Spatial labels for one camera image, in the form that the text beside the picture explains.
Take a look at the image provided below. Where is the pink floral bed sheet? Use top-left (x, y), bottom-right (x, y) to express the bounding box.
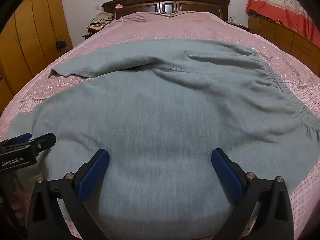
top-left (0, 11), bottom-right (320, 240)

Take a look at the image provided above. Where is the red and white curtain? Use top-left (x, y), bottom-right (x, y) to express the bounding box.
top-left (245, 0), bottom-right (320, 43)

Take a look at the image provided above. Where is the dark wooden nightstand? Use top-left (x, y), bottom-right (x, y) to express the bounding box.
top-left (82, 27), bottom-right (100, 40)

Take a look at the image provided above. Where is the grey towel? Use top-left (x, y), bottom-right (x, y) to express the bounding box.
top-left (10, 39), bottom-right (320, 240)

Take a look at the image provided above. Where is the yellow wooden wardrobe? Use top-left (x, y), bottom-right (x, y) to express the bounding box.
top-left (0, 0), bottom-right (73, 115)

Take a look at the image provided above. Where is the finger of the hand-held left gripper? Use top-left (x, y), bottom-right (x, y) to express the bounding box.
top-left (0, 132), bottom-right (32, 147)
top-left (27, 133), bottom-right (57, 153)

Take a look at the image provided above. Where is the pile of clothes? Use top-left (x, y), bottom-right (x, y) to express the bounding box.
top-left (86, 12), bottom-right (114, 34)

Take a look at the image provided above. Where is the low wooden cabinet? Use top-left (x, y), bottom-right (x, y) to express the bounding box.
top-left (247, 14), bottom-right (320, 78)

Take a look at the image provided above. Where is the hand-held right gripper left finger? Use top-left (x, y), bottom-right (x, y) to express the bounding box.
top-left (27, 148), bottom-right (110, 240)

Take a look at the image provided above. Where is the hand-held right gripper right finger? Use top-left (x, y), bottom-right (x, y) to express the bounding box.
top-left (211, 148), bottom-right (293, 240)

